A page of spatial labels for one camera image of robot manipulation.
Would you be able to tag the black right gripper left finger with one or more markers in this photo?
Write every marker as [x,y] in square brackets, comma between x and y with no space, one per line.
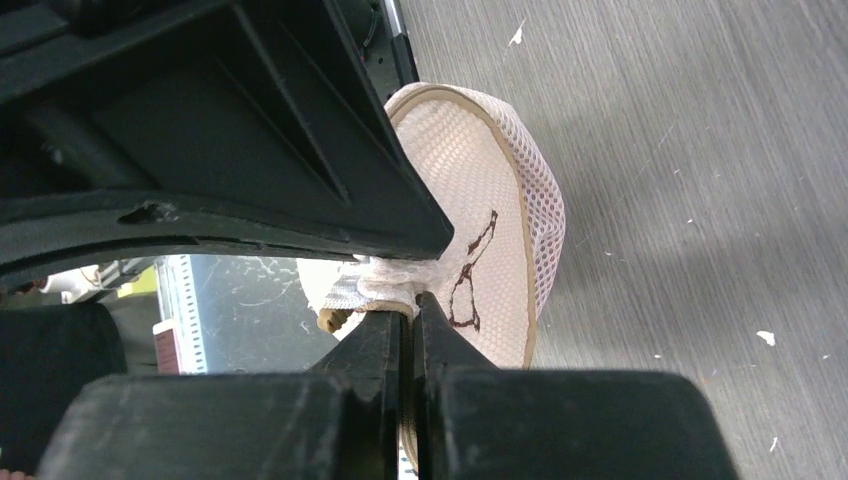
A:
[338,420]

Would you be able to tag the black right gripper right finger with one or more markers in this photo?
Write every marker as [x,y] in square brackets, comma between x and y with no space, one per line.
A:
[477,421]

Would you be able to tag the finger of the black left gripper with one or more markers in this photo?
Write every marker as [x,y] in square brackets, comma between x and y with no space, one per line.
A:
[145,128]

